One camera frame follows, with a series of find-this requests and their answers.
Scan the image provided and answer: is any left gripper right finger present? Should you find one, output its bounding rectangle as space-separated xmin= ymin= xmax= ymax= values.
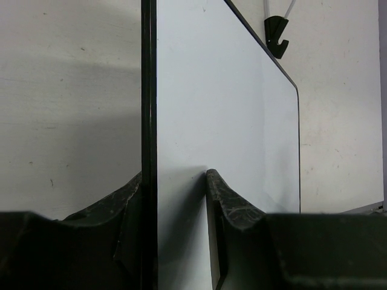
xmin=206 ymin=169 xmax=386 ymax=289

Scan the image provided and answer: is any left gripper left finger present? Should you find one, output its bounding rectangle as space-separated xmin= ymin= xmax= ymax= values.
xmin=1 ymin=175 xmax=142 ymax=289

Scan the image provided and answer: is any black framed whiteboard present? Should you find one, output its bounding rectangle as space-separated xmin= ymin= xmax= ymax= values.
xmin=141 ymin=1 xmax=301 ymax=289

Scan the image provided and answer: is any aluminium rail frame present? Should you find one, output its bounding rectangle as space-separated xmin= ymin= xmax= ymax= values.
xmin=342 ymin=202 xmax=384 ymax=214

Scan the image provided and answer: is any wire whiteboard stand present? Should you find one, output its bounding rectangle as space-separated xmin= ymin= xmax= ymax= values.
xmin=264 ymin=0 xmax=296 ymax=59

